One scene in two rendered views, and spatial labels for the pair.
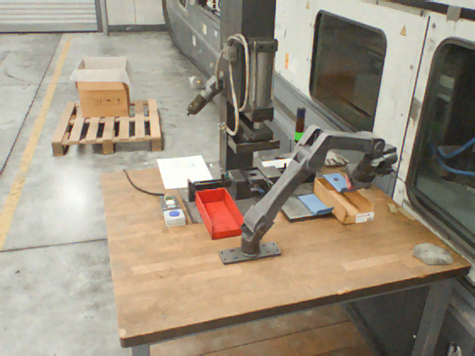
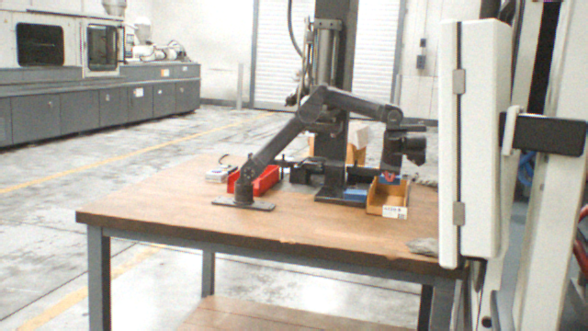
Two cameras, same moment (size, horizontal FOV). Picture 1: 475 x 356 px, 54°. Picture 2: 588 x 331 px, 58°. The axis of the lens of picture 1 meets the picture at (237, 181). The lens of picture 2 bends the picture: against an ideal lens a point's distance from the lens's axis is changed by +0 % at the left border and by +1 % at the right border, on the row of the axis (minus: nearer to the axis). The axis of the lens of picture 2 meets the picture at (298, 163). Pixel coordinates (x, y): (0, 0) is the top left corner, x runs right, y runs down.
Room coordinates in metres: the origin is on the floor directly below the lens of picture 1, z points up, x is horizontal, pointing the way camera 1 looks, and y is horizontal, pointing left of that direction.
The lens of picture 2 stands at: (-0.08, -1.04, 1.41)
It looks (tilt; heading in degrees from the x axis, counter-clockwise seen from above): 12 degrees down; 31
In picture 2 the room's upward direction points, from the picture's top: 4 degrees clockwise
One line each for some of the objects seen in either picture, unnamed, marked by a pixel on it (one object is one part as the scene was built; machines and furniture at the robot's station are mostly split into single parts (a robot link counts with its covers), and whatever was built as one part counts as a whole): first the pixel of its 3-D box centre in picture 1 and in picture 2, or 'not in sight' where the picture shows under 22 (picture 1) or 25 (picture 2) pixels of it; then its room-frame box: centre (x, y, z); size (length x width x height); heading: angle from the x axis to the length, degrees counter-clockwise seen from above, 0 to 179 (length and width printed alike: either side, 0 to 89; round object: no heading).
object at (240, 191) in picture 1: (255, 183); (317, 173); (1.67, -0.07, 0.94); 0.20 x 0.10 x 0.07; 108
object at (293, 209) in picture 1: (301, 207); (342, 196); (1.54, -0.25, 0.91); 0.17 x 0.16 x 0.02; 108
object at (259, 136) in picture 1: (248, 111); (322, 97); (1.73, -0.04, 1.22); 0.26 x 0.18 x 0.30; 18
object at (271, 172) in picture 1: (255, 174); (318, 162); (1.67, -0.07, 0.98); 0.20 x 0.10 x 0.01; 108
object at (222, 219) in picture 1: (219, 212); (254, 178); (1.45, 0.06, 0.93); 0.25 x 0.12 x 0.06; 18
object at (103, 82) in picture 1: (104, 86); (339, 148); (4.87, 1.45, 0.40); 0.67 x 0.60 x 0.50; 10
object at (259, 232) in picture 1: (253, 225); (247, 174); (1.25, -0.05, 1.00); 0.09 x 0.06 x 0.06; 26
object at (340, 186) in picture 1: (340, 180); (390, 176); (1.60, -0.40, 1.00); 0.15 x 0.07 x 0.03; 18
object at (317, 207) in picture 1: (315, 202); (356, 191); (1.54, -0.30, 0.93); 0.15 x 0.07 x 0.03; 22
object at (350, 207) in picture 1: (342, 199); (389, 197); (1.57, -0.41, 0.93); 0.25 x 0.13 x 0.08; 18
